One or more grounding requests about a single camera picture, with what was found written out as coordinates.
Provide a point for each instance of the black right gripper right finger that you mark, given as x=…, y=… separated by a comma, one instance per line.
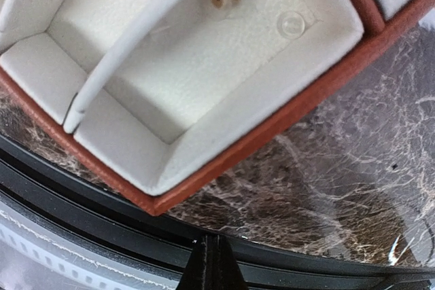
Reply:
x=228, y=275

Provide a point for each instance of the white slotted cable duct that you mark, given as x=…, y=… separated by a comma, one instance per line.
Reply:
x=89, y=269

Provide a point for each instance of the flat white jewelry tray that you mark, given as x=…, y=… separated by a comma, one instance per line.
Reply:
x=159, y=97

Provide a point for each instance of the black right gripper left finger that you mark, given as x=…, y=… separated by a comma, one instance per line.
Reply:
x=197, y=273

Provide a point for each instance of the black front table rail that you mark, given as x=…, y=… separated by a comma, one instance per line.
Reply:
x=102, y=241

